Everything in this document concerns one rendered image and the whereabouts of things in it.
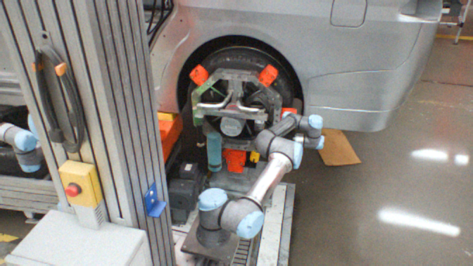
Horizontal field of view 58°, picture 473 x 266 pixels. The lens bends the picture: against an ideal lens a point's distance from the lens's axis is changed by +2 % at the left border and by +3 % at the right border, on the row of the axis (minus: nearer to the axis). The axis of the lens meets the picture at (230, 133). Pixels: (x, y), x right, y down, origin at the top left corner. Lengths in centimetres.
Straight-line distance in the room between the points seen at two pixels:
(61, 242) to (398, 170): 283
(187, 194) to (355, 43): 133
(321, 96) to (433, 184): 144
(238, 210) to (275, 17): 113
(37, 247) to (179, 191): 141
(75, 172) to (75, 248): 25
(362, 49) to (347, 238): 129
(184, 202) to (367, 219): 131
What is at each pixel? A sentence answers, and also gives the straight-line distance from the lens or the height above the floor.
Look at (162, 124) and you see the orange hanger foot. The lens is 278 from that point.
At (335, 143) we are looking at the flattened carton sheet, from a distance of 380.
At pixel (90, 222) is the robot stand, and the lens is 138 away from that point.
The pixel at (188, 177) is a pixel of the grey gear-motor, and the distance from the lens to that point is 279.
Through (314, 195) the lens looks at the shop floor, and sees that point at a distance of 326.
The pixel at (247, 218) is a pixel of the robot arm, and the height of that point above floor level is 103.
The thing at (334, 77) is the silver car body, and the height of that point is 110.
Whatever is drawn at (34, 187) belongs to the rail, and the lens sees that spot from 304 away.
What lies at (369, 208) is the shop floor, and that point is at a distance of 326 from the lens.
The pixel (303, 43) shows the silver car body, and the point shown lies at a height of 129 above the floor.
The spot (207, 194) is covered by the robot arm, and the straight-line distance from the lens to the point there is 171.
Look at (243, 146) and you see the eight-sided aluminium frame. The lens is 266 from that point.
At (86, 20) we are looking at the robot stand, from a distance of 101.
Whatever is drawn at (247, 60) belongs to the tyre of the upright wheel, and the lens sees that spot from 245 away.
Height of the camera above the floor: 222
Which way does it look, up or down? 35 degrees down
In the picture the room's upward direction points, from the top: 1 degrees counter-clockwise
